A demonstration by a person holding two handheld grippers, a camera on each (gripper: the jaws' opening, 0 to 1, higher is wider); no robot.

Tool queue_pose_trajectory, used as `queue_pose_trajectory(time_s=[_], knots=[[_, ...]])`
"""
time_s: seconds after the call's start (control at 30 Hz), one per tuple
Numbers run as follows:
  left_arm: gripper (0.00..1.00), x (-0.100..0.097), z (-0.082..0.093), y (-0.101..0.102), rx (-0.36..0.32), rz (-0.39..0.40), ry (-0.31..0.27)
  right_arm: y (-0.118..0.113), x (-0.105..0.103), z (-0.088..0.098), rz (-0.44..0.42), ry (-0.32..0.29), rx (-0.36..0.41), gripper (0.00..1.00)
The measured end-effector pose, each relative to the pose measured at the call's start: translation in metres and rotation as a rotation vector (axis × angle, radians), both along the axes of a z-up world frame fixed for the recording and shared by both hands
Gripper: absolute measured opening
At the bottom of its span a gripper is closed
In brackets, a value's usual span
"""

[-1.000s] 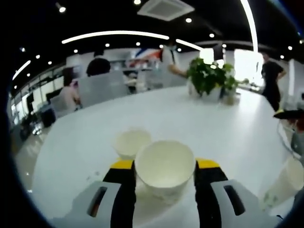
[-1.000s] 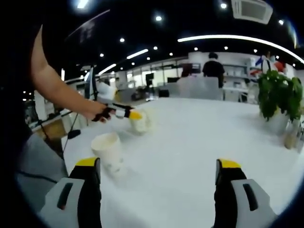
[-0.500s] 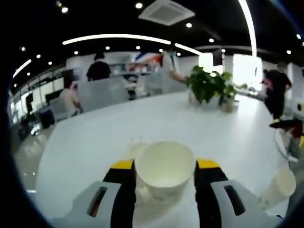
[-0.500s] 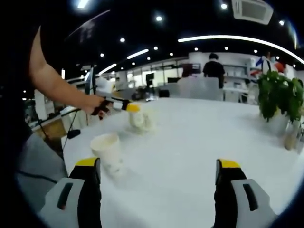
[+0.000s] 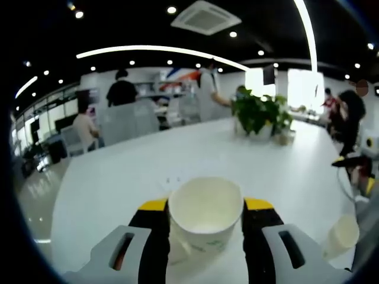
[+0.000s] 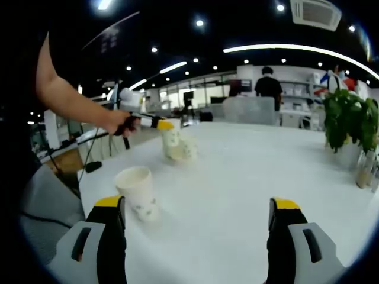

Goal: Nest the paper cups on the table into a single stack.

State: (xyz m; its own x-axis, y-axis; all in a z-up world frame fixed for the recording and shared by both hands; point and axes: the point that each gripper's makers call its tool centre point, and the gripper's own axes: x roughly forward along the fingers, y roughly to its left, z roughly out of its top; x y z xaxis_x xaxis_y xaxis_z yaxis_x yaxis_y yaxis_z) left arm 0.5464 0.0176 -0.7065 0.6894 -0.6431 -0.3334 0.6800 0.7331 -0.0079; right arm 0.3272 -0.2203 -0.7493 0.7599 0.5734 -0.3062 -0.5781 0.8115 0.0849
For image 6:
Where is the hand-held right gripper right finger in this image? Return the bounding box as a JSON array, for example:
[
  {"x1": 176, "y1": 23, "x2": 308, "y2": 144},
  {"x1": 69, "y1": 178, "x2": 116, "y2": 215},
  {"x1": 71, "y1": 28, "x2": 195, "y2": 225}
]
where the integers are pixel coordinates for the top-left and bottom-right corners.
[{"x1": 266, "y1": 197, "x2": 347, "y2": 284}]

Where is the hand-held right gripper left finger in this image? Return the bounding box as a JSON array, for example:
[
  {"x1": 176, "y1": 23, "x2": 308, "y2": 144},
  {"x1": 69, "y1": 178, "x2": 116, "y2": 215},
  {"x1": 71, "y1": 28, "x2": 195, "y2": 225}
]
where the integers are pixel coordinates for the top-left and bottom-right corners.
[{"x1": 49, "y1": 195, "x2": 128, "y2": 284}]

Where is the person's left hand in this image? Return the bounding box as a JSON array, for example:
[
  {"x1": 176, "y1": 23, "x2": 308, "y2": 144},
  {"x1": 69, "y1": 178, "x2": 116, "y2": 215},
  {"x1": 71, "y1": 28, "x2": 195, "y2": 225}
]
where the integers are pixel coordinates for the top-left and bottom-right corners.
[{"x1": 110, "y1": 109, "x2": 140, "y2": 139}]

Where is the short ceiling light strip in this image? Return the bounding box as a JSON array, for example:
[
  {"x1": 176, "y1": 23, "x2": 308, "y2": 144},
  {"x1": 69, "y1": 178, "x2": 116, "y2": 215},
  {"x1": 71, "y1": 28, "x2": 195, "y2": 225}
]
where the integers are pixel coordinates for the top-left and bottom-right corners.
[
  {"x1": 159, "y1": 61, "x2": 188, "y2": 75},
  {"x1": 129, "y1": 79, "x2": 148, "y2": 91}
]

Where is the black tripod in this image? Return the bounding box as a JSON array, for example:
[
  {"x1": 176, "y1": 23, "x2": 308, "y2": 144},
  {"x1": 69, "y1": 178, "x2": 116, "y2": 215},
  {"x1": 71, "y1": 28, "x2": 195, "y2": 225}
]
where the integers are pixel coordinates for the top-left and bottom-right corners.
[{"x1": 114, "y1": 79, "x2": 131, "y2": 150}]

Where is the white table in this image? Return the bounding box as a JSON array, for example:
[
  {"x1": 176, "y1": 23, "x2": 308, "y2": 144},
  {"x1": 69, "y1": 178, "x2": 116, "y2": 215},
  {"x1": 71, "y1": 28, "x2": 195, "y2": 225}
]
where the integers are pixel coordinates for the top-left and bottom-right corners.
[{"x1": 47, "y1": 121, "x2": 379, "y2": 284}]

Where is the small black device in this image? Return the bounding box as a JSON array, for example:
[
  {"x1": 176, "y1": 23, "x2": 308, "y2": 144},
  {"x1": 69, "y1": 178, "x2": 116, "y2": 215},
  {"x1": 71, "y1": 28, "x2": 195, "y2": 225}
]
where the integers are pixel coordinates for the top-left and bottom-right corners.
[{"x1": 85, "y1": 161, "x2": 103, "y2": 173}]

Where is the brown cabinet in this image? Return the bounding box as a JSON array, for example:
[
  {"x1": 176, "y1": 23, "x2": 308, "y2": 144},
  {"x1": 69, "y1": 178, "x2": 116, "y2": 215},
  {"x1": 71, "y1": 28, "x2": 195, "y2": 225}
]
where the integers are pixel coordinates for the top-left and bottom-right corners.
[{"x1": 41, "y1": 147, "x2": 85, "y2": 175}]

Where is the group of ceiling spotlights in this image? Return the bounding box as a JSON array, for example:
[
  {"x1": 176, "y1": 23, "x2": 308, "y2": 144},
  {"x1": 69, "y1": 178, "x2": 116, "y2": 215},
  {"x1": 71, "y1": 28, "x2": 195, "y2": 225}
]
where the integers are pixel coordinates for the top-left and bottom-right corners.
[{"x1": 126, "y1": 4, "x2": 371, "y2": 86}]

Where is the small glass jar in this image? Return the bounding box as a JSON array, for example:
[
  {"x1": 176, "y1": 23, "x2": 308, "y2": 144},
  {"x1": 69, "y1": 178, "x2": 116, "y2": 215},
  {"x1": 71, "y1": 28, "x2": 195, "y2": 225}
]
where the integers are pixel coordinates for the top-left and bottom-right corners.
[{"x1": 356, "y1": 150, "x2": 378, "y2": 190}]

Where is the person's black shirt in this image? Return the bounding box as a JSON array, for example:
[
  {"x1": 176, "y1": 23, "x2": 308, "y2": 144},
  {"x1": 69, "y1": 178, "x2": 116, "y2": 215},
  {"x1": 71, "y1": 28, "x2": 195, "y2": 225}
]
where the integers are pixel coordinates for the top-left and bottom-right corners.
[{"x1": 11, "y1": 29, "x2": 50, "y2": 184}]

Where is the green potted plant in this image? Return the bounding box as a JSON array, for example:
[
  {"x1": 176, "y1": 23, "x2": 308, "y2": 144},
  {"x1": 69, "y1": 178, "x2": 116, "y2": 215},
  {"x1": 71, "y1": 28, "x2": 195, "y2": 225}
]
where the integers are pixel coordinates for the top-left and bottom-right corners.
[{"x1": 321, "y1": 88, "x2": 379, "y2": 171}]

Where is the long curved ceiling light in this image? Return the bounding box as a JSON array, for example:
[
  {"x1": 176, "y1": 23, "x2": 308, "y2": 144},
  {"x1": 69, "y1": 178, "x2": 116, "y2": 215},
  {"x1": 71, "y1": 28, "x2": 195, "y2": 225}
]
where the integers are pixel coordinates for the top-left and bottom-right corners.
[{"x1": 223, "y1": 43, "x2": 379, "y2": 80}]

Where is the ceiling air conditioner vent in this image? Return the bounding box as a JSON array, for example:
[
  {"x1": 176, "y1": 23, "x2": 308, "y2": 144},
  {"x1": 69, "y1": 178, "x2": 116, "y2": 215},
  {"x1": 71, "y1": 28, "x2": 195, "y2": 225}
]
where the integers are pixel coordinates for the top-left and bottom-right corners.
[{"x1": 290, "y1": 0, "x2": 342, "y2": 31}]

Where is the black camera stand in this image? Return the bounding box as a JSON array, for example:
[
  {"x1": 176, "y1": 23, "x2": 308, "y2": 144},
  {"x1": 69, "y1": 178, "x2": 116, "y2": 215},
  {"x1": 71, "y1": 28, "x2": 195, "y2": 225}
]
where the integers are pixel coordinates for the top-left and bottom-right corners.
[{"x1": 183, "y1": 91, "x2": 195, "y2": 116}]

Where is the dark wall screen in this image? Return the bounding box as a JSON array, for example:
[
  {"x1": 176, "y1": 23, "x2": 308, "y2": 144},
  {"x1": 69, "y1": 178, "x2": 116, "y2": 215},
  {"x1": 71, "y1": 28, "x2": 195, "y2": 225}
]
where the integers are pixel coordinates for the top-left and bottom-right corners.
[{"x1": 229, "y1": 79, "x2": 252, "y2": 92}]

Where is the white wall shelf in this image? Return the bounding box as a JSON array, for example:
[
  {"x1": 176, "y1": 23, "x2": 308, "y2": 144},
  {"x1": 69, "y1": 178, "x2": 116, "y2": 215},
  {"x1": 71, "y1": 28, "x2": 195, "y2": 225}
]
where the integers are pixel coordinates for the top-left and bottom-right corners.
[{"x1": 280, "y1": 79, "x2": 322, "y2": 103}]

